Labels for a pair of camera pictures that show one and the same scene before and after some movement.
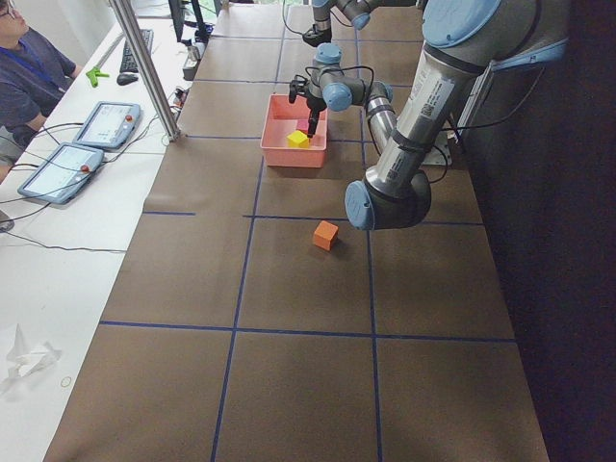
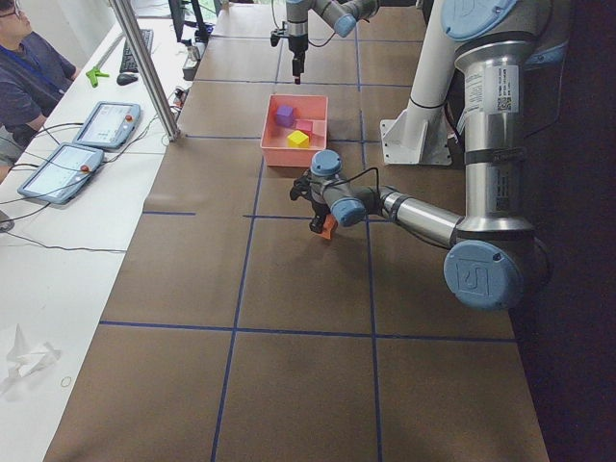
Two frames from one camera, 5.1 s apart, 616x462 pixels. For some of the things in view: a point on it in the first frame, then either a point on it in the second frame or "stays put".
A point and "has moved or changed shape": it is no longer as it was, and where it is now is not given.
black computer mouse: x=125 y=78 stays put
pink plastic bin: x=284 y=133 stays put
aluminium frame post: x=146 y=69 stays put
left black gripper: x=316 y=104 -> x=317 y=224
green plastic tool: x=94 y=74 stays put
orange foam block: x=324 y=234 has moved or changed shape
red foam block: x=302 y=125 stays put
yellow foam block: x=297 y=140 stays put
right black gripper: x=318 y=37 -> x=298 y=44
